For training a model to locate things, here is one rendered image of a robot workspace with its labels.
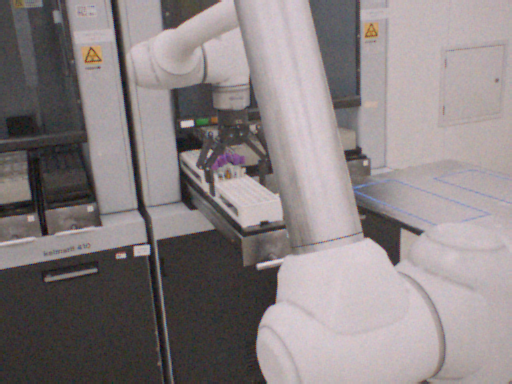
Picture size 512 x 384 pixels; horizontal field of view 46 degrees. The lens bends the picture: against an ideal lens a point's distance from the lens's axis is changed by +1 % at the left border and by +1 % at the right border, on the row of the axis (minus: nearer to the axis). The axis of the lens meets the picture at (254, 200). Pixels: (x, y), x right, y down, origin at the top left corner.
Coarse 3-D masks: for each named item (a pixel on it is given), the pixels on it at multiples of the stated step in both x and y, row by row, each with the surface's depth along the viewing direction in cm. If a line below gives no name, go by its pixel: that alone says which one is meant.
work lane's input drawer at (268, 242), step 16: (192, 192) 172; (208, 208) 157; (224, 224) 145; (272, 224) 137; (240, 240) 134; (256, 240) 134; (272, 240) 136; (288, 240) 137; (256, 256) 136; (272, 256) 135
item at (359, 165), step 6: (348, 156) 191; (354, 156) 190; (360, 156) 190; (366, 156) 191; (348, 162) 189; (354, 162) 190; (360, 162) 190; (366, 162) 191; (348, 168) 189; (354, 168) 190; (360, 168) 191; (366, 168) 192; (354, 174) 191; (360, 174) 192; (366, 174) 192
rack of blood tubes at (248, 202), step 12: (228, 180) 156; (240, 180) 156; (252, 180) 155; (228, 192) 147; (240, 192) 146; (252, 192) 145; (264, 192) 145; (228, 204) 154; (240, 204) 137; (252, 204) 137; (264, 204) 137; (276, 204) 138; (240, 216) 137; (252, 216) 136; (264, 216) 138; (276, 216) 139
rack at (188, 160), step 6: (198, 150) 191; (210, 150) 190; (180, 156) 188; (186, 156) 185; (192, 156) 184; (198, 156) 184; (180, 162) 189; (186, 162) 181; (192, 162) 177; (186, 168) 185; (192, 168) 175; (192, 174) 184; (198, 174) 183; (198, 180) 171; (204, 180) 164; (204, 186) 165
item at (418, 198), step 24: (408, 168) 172; (432, 168) 171; (456, 168) 169; (480, 168) 168; (360, 192) 154; (384, 192) 153; (408, 192) 152; (432, 192) 151; (456, 192) 149; (480, 192) 148; (504, 192) 147; (384, 216) 139; (408, 216) 136; (432, 216) 135; (456, 216) 134; (480, 216) 133; (504, 216) 132; (504, 240) 120
